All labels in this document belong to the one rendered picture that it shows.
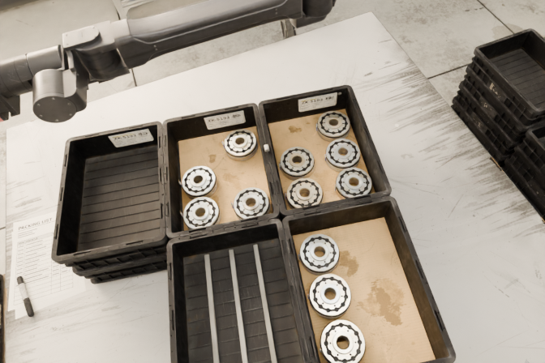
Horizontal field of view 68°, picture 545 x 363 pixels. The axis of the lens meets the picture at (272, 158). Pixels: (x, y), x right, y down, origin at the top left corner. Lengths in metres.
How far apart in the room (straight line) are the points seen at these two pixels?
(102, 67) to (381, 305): 0.82
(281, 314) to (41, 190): 0.98
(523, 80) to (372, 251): 1.24
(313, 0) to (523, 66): 1.56
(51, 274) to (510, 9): 3.06
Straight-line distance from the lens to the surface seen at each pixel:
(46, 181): 1.66
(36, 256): 1.52
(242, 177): 1.24
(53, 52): 0.73
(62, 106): 0.67
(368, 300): 1.10
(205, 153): 1.31
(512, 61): 2.18
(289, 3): 0.72
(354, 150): 1.24
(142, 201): 1.29
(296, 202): 1.15
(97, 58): 0.70
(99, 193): 1.36
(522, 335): 1.32
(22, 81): 0.74
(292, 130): 1.31
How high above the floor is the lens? 1.89
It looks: 57 degrees down
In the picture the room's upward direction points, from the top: 9 degrees counter-clockwise
